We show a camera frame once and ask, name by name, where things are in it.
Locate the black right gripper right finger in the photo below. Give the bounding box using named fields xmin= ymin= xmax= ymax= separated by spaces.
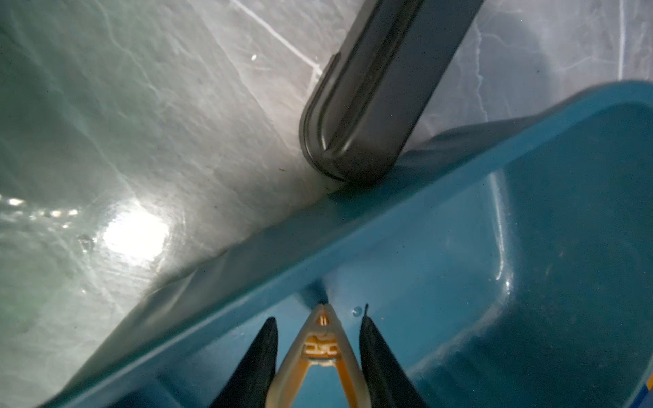
xmin=359 ymin=305 xmax=427 ymax=407

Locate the yellow clothespin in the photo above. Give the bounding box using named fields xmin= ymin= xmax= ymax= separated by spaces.
xmin=265 ymin=304 xmax=372 ymax=407

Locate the teal plastic bin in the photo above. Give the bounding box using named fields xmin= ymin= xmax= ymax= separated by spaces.
xmin=49 ymin=82 xmax=652 ymax=407

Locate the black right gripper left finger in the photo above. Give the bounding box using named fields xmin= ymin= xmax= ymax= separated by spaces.
xmin=210 ymin=317 xmax=278 ymax=408

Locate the black clothes rack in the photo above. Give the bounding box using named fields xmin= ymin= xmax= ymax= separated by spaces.
xmin=299 ymin=0 xmax=482 ymax=185

